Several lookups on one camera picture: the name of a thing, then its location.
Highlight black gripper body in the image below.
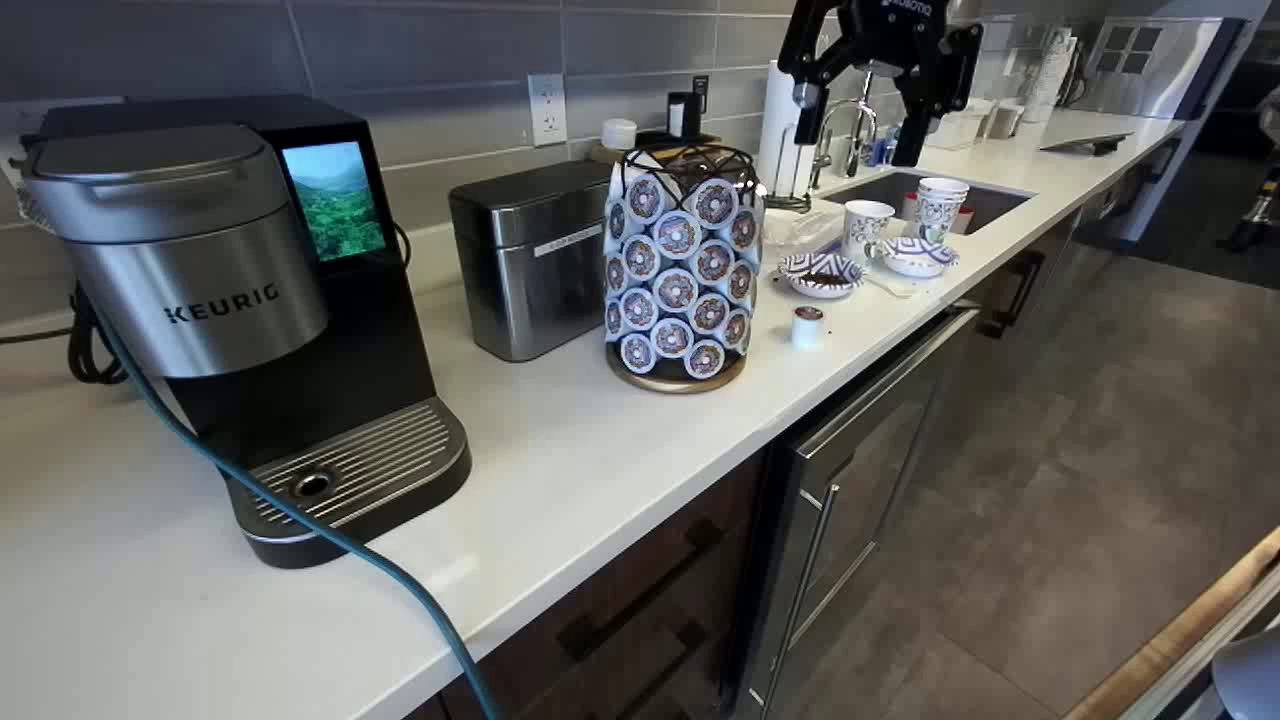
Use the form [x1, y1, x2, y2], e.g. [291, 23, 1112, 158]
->
[832, 0, 952, 71]

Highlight silver black Keurig coffee machine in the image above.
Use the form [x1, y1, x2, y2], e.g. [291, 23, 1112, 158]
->
[10, 91, 478, 571]

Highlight white paper towel roll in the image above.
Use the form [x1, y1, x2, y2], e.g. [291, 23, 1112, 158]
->
[757, 56, 840, 205]

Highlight metal faucet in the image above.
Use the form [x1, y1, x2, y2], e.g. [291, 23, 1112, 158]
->
[811, 71, 902, 184]

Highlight white blue patterned mug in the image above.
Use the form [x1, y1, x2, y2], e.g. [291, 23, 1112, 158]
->
[840, 195, 902, 265]
[913, 173, 971, 244]

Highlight dark kitchen sink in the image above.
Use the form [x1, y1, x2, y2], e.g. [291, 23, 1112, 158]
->
[821, 168, 1035, 241]

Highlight small black device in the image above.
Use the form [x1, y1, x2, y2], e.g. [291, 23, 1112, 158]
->
[659, 88, 704, 144]

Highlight black flat tablet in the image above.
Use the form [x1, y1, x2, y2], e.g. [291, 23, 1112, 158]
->
[1035, 134, 1133, 160]

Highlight blue patterned paper plate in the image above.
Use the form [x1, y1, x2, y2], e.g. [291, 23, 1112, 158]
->
[772, 247, 865, 305]

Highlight stainless steel box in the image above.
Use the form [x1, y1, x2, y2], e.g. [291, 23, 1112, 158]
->
[446, 158, 619, 367]

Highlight stainless steel dishwasher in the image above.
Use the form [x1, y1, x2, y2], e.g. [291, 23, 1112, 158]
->
[738, 300, 985, 718]

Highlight grey round object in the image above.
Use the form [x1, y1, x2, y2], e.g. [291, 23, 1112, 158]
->
[1209, 627, 1280, 720]

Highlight black cabinet handle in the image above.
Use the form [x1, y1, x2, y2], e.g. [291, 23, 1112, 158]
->
[978, 247, 1052, 340]

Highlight white wall outlet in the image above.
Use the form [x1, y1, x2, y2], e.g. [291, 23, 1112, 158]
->
[524, 71, 573, 149]

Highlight black wire coffee pod rack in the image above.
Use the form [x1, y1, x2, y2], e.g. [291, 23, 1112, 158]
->
[596, 141, 769, 400]

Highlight black drawer handle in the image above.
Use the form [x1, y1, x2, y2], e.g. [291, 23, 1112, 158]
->
[613, 617, 714, 720]
[556, 518, 729, 664]

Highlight wooden rail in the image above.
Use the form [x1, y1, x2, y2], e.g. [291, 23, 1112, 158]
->
[1064, 523, 1280, 720]

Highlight teal cable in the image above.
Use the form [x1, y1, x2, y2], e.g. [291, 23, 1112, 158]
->
[77, 284, 509, 720]

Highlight black power cord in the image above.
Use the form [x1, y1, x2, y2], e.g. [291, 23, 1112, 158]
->
[66, 284, 133, 394]

